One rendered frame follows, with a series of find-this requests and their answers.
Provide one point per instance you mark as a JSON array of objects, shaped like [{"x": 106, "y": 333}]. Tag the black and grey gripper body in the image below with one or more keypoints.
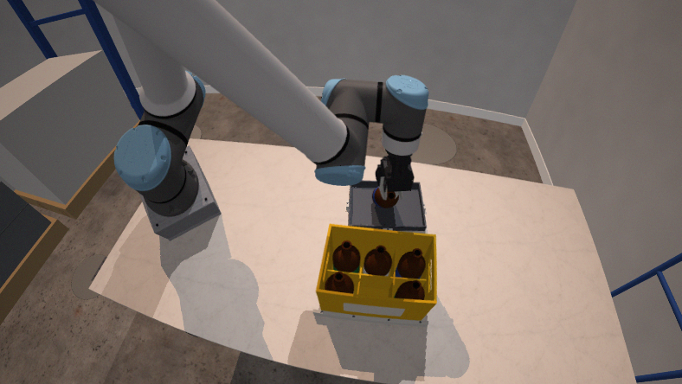
[{"x": 400, "y": 179}]

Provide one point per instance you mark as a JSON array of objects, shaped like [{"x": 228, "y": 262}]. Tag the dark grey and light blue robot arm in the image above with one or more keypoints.
[{"x": 204, "y": 38}]

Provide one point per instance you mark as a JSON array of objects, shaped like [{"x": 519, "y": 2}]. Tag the yellow crate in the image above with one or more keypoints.
[{"x": 384, "y": 305}]

